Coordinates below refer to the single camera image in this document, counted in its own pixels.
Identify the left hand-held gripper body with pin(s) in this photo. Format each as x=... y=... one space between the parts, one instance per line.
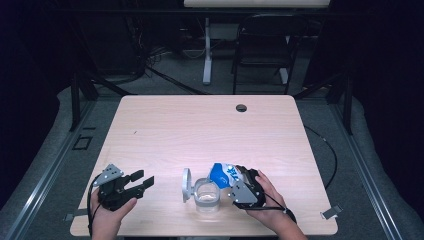
x=111 y=193

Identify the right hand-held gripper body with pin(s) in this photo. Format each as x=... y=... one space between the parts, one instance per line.
x=245 y=195

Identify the white and blue pouch bag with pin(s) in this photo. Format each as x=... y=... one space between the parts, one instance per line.
x=218 y=176

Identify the clear container with grey lid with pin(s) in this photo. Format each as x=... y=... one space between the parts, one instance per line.
x=206 y=196

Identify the person's left hand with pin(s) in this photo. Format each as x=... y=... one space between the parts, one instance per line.
x=106 y=220

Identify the person's right hand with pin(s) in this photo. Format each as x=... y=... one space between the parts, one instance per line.
x=271 y=208

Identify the grey tape strip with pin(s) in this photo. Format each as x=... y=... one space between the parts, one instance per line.
x=331 y=212
x=71 y=216

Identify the black metal stand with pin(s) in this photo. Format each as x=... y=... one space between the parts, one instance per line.
x=347 y=106
x=75 y=100

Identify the black folding chair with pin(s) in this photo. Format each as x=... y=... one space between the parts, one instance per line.
x=266 y=50

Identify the white standing desk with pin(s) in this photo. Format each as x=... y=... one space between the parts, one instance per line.
x=207 y=50

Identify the aluminium floor rail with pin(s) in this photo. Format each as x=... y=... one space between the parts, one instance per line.
x=363 y=173
x=50 y=173

